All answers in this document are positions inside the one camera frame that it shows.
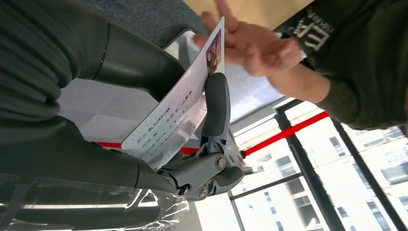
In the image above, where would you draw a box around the person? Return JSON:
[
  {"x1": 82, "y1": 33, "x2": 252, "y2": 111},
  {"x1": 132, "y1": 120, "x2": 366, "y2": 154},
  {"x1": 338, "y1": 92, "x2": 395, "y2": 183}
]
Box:
[{"x1": 192, "y1": 0, "x2": 408, "y2": 131}]

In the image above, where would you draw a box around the light wood desk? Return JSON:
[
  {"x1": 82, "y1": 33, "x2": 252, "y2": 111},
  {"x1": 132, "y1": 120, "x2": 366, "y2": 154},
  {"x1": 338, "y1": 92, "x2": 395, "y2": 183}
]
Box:
[{"x1": 185, "y1": 0, "x2": 315, "y2": 30}]

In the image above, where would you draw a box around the red barrier strip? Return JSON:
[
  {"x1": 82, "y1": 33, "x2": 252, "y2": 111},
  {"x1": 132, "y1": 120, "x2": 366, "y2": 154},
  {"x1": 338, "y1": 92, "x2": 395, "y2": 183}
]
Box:
[{"x1": 95, "y1": 111, "x2": 331, "y2": 157}]

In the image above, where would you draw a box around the black window frame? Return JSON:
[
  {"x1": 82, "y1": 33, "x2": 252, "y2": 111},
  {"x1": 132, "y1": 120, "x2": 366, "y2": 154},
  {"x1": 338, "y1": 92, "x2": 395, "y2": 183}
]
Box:
[{"x1": 228, "y1": 99, "x2": 408, "y2": 231}]

